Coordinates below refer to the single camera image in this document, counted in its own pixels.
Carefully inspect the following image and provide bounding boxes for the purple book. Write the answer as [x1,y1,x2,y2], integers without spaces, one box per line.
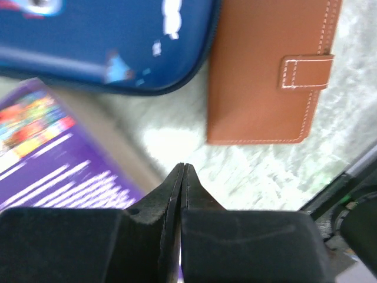
[1,79,146,213]

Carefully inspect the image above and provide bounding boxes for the brown leather wallet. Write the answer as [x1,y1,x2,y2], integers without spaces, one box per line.
[207,0,342,145]

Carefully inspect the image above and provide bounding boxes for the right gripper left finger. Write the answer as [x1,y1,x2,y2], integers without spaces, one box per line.
[1,163,184,282]

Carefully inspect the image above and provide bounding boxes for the blue shark pencil case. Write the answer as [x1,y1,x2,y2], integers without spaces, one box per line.
[1,0,221,96]

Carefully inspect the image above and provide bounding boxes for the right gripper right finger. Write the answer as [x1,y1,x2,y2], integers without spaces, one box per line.
[181,164,335,282]

